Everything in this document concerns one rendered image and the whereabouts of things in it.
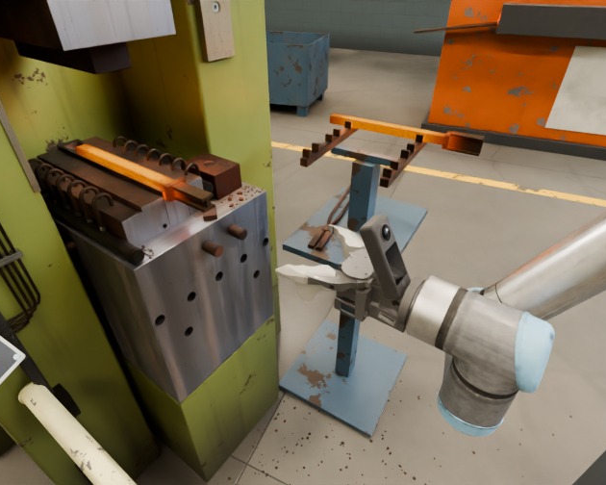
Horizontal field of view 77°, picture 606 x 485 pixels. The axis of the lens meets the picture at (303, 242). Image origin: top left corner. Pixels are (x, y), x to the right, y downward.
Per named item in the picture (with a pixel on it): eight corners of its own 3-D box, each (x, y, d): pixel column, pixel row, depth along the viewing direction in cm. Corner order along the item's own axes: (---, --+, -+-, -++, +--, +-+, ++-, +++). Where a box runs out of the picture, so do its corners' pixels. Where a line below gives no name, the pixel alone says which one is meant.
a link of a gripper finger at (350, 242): (326, 247, 71) (346, 278, 64) (327, 220, 67) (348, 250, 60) (341, 243, 71) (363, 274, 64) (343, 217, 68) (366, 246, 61)
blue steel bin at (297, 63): (327, 98, 479) (330, 33, 436) (308, 118, 417) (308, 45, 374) (240, 90, 510) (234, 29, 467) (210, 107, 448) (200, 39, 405)
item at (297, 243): (427, 214, 124) (428, 209, 122) (381, 286, 96) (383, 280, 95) (343, 191, 136) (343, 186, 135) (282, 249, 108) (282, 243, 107)
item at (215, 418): (280, 396, 149) (274, 314, 121) (207, 484, 124) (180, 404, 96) (185, 331, 175) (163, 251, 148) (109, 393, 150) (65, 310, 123)
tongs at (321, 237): (365, 163, 150) (365, 161, 149) (375, 165, 149) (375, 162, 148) (307, 247, 105) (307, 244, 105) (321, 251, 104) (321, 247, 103)
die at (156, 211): (206, 207, 88) (200, 173, 83) (131, 249, 75) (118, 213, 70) (104, 162, 108) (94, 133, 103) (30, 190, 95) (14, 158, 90)
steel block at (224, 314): (274, 314, 121) (266, 190, 95) (180, 404, 96) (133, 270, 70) (163, 251, 148) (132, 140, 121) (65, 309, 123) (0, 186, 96)
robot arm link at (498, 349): (525, 415, 46) (558, 364, 41) (427, 364, 52) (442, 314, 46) (540, 362, 53) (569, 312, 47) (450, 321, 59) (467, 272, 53)
